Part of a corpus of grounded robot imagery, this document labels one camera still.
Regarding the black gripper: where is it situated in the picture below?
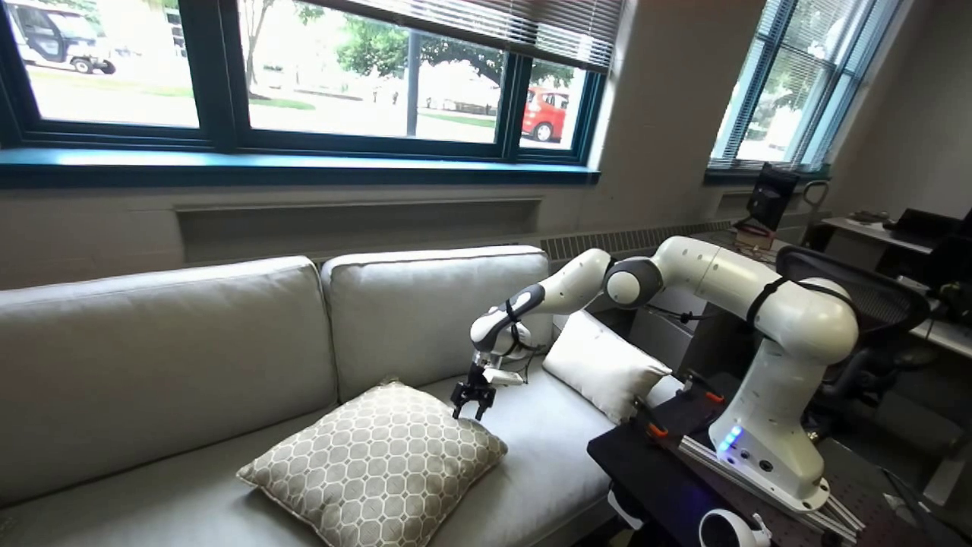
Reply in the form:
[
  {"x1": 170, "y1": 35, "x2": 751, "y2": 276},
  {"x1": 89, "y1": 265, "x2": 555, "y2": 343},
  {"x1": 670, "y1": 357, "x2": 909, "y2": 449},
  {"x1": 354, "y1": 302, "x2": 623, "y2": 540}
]
[{"x1": 449, "y1": 361, "x2": 506, "y2": 427}]

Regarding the hexagon patterned beige pillow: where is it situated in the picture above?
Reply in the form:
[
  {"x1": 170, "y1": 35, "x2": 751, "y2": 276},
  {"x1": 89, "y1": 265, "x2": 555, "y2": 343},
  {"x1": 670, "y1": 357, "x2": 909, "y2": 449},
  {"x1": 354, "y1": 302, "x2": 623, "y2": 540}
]
[{"x1": 234, "y1": 381, "x2": 509, "y2": 547}]

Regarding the plain cream pillow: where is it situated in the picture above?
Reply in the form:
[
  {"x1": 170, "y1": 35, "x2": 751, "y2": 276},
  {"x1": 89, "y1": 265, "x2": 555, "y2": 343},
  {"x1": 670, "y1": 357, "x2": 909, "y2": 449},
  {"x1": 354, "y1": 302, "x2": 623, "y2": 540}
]
[{"x1": 539, "y1": 307, "x2": 675, "y2": 427}]

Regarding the grey sofa seat cushion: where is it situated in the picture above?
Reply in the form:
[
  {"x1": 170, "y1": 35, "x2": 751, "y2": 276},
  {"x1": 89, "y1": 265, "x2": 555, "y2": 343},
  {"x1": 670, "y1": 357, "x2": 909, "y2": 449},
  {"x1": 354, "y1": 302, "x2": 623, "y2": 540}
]
[
  {"x1": 0, "y1": 404, "x2": 401, "y2": 547},
  {"x1": 345, "y1": 358, "x2": 623, "y2": 547}
]

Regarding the grey fabric sofa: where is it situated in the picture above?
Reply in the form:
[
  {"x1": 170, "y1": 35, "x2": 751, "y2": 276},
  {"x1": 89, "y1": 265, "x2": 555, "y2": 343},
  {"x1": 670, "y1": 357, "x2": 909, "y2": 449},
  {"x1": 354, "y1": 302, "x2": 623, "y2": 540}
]
[{"x1": 0, "y1": 243, "x2": 682, "y2": 547}]

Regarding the grey sofa back cushion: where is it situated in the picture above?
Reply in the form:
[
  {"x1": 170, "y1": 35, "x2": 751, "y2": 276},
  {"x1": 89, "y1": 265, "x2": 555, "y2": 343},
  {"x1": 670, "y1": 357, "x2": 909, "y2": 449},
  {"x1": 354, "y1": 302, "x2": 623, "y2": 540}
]
[
  {"x1": 320, "y1": 243, "x2": 555, "y2": 409},
  {"x1": 0, "y1": 253, "x2": 340, "y2": 509}
]

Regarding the orange black clamp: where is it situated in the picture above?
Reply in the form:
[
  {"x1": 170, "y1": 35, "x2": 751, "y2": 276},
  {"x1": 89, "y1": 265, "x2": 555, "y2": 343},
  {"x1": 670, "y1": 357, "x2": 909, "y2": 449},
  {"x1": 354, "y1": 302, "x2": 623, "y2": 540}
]
[
  {"x1": 679, "y1": 373, "x2": 729, "y2": 410},
  {"x1": 628, "y1": 391, "x2": 675, "y2": 445}
]

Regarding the black robot table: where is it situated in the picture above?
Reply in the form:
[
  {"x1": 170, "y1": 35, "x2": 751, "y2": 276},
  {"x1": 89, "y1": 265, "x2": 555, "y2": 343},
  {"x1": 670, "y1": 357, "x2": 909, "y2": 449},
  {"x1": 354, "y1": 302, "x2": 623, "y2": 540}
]
[{"x1": 585, "y1": 373, "x2": 972, "y2": 547}]

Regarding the red car outside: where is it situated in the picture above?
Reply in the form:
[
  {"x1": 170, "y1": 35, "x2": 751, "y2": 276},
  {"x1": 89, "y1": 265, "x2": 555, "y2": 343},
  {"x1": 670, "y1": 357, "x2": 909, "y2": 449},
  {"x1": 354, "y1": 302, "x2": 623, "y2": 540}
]
[{"x1": 520, "y1": 85, "x2": 578, "y2": 147}]

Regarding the small wicker basket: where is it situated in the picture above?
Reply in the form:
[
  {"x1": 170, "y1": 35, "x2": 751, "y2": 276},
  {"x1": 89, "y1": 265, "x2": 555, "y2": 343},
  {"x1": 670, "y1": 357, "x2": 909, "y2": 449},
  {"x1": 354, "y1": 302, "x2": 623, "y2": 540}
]
[{"x1": 731, "y1": 216, "x2": 778, "y2": 259}]

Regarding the dark monitor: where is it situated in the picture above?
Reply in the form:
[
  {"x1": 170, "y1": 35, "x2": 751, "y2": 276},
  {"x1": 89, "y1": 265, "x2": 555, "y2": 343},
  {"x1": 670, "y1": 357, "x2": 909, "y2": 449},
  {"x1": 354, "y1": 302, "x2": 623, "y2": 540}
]
[{"x1": 748, "y1": 166, "x2": 804, "y2": 230}]

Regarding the grey slatted window blind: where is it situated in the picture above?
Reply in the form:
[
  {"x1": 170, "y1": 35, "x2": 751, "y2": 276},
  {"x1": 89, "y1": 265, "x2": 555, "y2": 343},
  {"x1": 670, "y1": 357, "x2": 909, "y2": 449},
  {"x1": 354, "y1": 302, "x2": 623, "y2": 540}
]
[{"x1": 330, "y1": 0, "x2": 626, "y2": 74}]

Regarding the narrow teal side window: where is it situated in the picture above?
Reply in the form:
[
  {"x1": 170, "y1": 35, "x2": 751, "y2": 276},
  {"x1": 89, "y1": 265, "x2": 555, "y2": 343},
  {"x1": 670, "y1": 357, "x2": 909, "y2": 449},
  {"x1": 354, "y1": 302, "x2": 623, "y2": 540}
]
[{"x1": 707, "y1": 0, "x2": 914, "y2": 183}]

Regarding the black laptop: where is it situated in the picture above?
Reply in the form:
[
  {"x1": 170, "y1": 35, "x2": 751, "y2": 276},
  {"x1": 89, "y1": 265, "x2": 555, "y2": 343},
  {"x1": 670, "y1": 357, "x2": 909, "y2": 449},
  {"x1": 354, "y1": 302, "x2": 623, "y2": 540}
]
[{"x1": 888, "y1": 208, "x2": 972, "y2": 253}]

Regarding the dark vehicle outside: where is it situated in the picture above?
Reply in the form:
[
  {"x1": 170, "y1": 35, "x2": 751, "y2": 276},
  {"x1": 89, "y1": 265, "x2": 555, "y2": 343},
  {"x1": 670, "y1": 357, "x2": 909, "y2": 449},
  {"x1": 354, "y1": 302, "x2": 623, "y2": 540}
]
[{"x1": 4, "y1": 0, "x2": 121, "y2": 79}]

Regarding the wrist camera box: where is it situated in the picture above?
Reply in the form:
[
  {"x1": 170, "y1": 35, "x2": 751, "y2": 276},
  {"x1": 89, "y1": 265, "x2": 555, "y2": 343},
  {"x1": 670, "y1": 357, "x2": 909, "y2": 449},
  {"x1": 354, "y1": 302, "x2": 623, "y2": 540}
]
[{"x1": 496, "y1": 357, "x2": 537, "y2": 390}]

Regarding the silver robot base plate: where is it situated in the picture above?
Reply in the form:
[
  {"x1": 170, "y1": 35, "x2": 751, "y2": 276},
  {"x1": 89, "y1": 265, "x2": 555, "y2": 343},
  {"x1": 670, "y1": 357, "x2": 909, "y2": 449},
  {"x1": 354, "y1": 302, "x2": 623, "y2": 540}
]
[{"x1": 675, "y1": 433, "x2": 869, "y2": 540}]

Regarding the wide teal window frame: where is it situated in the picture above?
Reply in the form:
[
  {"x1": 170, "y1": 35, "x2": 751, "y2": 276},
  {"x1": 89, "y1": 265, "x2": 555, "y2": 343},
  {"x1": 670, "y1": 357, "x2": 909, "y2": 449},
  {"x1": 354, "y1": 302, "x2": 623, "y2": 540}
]
[{"x1": 0, "y1": 0, "x2": 618, "y2": 193}]

